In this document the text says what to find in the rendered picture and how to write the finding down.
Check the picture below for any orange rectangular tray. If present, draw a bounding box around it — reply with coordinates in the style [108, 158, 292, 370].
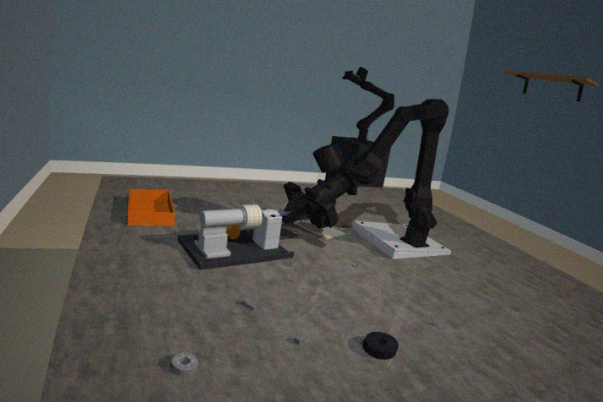
[128, 189, 175, 225]

